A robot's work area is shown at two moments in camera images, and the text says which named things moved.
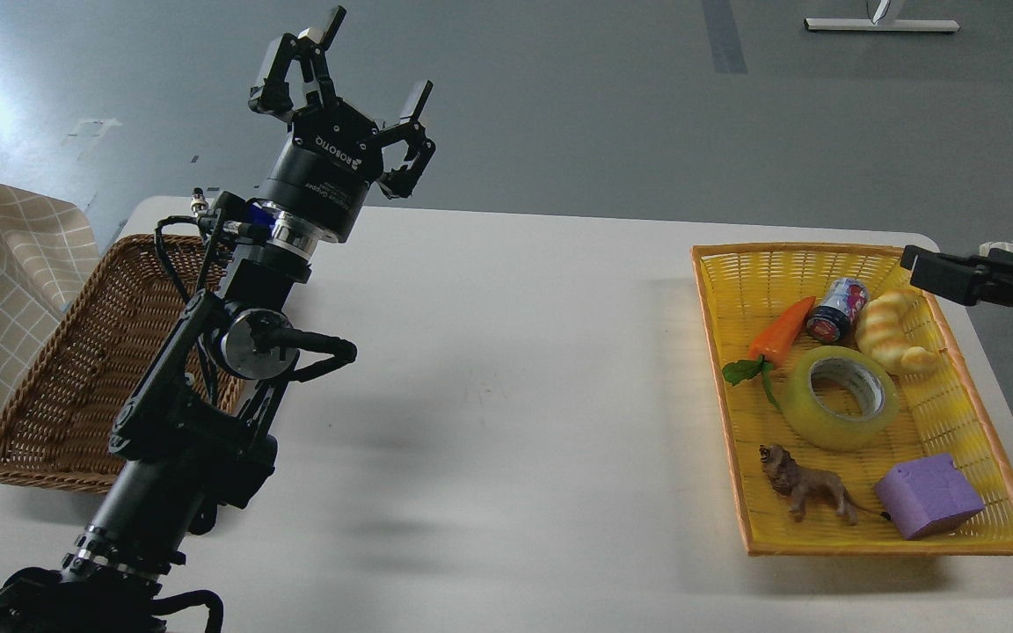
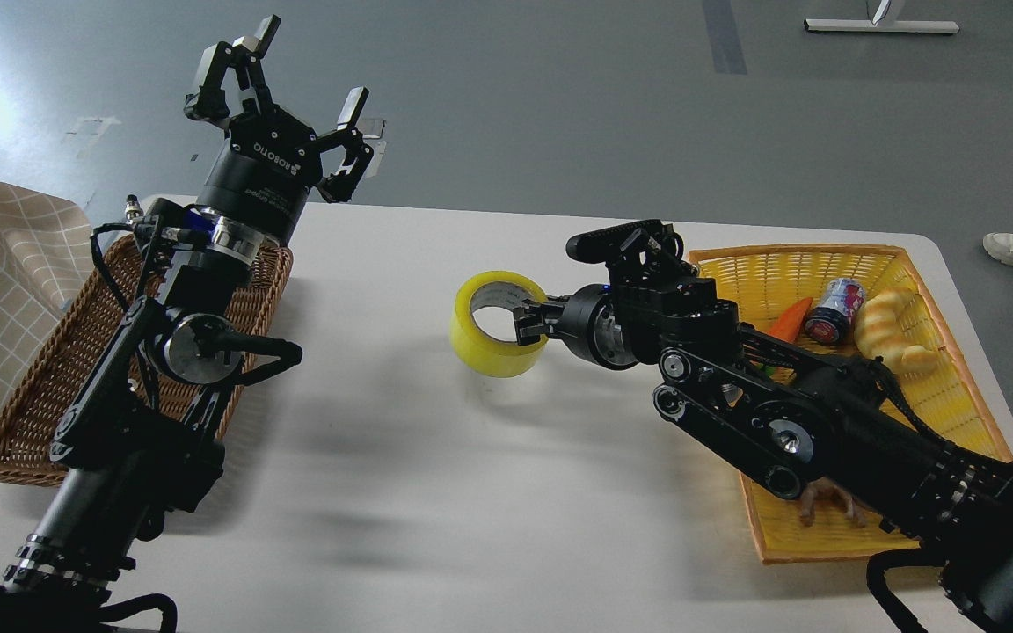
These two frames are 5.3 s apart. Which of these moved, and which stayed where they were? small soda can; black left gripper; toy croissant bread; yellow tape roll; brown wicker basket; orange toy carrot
Moved: yellow tape roll; black left gripper
Stayed: orange toy carrot; small soda can; brown wicker basket; toy croissant bread
